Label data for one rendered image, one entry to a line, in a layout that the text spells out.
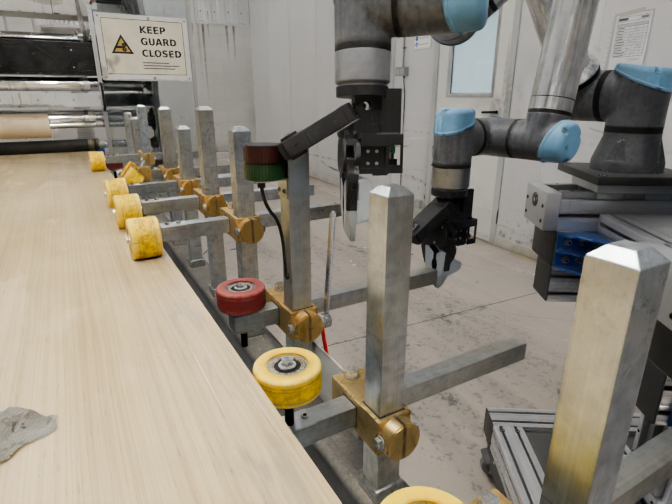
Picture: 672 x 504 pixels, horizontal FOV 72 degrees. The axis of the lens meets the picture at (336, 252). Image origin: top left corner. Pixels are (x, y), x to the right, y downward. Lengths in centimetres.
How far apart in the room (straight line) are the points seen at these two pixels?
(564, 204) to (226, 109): 875
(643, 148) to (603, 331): 92
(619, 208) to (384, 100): 73
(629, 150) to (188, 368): 101
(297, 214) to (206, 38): 894
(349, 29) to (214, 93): 895
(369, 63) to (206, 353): 42
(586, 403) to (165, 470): 34
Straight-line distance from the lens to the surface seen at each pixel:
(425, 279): 97
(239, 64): 971
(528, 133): 94
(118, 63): 293
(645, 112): 123
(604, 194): 122
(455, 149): 92
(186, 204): 123
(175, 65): 298
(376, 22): 65
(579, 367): 36
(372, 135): 63
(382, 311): 53
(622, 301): 33
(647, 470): 65
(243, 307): 75
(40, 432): 55
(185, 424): 50
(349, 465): 73
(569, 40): 96
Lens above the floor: 121
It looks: 19 degrees down
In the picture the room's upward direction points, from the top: straight up
